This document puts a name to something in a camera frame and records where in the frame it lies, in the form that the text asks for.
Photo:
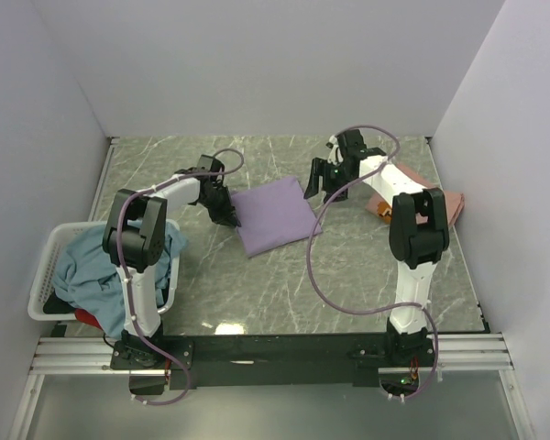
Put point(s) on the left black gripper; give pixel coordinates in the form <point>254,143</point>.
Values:
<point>217,200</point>

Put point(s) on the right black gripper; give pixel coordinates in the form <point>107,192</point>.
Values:
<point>325,175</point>

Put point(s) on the purple t shirt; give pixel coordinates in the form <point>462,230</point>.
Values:
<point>272,215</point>

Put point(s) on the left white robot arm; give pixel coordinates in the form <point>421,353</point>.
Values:
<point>134,237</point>

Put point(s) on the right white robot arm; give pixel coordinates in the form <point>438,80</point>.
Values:
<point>419,231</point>

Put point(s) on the folded pink t shirt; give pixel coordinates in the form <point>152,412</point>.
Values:
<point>454,201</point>

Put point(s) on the light blue t shirt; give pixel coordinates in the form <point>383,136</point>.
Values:
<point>86,279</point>

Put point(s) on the red garment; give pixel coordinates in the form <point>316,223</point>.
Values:
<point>86,318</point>

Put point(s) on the black garment in basket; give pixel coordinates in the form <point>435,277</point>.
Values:
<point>54,305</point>

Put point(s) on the white laundry basket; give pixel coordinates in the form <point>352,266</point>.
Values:
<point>42,287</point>

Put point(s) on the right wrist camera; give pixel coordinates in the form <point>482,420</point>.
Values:
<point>347,145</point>

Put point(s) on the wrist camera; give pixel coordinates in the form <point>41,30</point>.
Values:
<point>210,166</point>
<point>347,145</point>

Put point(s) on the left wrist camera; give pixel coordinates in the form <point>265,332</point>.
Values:
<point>210,166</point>

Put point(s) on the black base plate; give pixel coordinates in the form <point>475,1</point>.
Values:
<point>260,360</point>

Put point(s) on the aluminium rail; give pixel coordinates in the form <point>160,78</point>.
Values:
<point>91,356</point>

